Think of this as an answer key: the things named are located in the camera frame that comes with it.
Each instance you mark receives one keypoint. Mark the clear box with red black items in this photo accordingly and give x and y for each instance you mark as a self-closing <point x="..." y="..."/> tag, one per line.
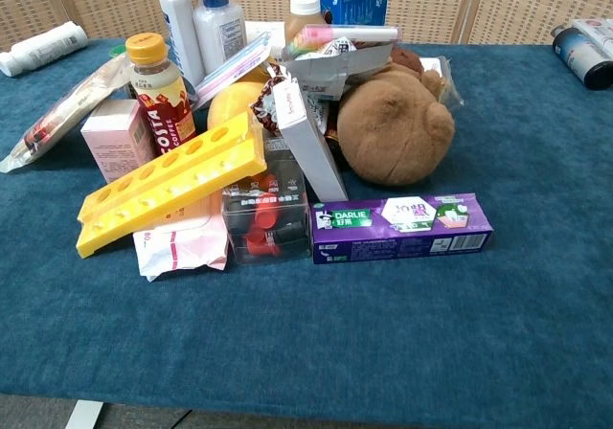
<point x="268" y="209"/>

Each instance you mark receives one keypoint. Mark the pink white carton box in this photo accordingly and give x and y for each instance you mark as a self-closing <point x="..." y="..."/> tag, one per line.
<point x="115" y="139"/>

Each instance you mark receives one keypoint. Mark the blue velvet table cloth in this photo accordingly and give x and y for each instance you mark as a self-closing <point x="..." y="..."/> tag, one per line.
<point x="306" y="323"/>

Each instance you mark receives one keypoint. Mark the tall white spray bottle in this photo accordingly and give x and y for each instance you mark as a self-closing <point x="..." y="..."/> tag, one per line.
<point x="179" y="22"/>

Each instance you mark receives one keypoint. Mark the white flat carton box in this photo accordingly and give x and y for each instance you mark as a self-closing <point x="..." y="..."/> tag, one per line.
<point x="311" y="146"/>

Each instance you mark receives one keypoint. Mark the brown white snack wrapper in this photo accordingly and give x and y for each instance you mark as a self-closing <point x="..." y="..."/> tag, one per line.
<point x="265" y="103"/>

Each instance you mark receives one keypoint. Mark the brown plush toy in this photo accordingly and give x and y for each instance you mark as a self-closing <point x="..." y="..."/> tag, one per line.
<point x="397" y="122"/>

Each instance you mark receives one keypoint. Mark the white table leg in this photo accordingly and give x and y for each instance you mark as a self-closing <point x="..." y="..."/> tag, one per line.
<point x="82" y="414"/>

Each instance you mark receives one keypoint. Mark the Costa coffee bottle yellow cap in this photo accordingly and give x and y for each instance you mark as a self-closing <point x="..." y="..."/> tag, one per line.
<point x="160" y="98"/>

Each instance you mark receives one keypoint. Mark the white crumpled snack bag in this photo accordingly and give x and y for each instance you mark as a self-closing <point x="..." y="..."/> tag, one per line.
<point x="330" y="67"/>

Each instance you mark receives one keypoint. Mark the pink and blue box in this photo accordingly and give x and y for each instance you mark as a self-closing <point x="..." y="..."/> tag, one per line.
<point x="230" y="72"/>

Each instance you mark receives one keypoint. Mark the woven beige folding screen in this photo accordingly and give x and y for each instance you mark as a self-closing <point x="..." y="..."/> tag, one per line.
<point x="517" y="3"/>

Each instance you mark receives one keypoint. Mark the purple Darlie toothpaste box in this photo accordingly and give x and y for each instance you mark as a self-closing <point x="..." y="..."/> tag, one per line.
<point x="400" y="228"/>

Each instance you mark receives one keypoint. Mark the yellow round fruit toy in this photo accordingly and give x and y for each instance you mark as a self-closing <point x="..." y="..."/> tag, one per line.
<point x="232" y="101"/>

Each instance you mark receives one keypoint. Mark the milk tea bottle white cap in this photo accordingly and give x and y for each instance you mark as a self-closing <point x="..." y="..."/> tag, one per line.
<point x="305" y="19"/>

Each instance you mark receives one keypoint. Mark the clear wrapped snack pack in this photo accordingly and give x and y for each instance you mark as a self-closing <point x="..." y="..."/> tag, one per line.
<point x="57" y="115"/>

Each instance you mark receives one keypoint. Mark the white bottle lying down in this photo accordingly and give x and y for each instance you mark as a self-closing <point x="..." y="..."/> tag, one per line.
<point x="40" y="48"/>

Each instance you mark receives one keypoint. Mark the clear plastic bag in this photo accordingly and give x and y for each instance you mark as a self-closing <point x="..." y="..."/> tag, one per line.
<point x="447" y="82"/>

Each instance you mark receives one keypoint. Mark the pink white tissue pack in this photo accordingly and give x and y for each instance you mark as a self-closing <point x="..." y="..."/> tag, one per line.
<point x="179" y="247"/>

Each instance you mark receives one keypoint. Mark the white bottle with blue cap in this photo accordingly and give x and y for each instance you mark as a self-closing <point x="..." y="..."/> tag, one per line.
<point x="219" y="22"/>

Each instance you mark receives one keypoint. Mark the yellow plastic rack with holes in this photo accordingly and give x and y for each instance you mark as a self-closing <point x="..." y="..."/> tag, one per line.
<point x="167" y="185"/>

